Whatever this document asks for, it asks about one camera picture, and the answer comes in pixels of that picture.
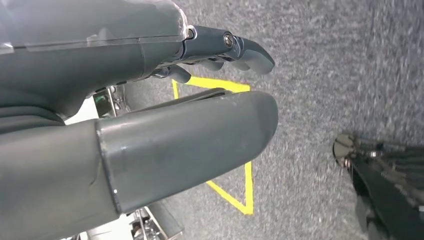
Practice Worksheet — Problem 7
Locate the robot left arm ribbed sleeve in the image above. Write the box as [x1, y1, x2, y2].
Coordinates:
[0, 105, 66, 135]

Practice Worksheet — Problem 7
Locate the yellow floor tape square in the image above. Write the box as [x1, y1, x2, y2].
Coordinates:
[171, 76, 255, 216]

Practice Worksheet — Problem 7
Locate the black robot left leg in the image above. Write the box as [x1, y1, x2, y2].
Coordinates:
[349, 162, 424, 240]

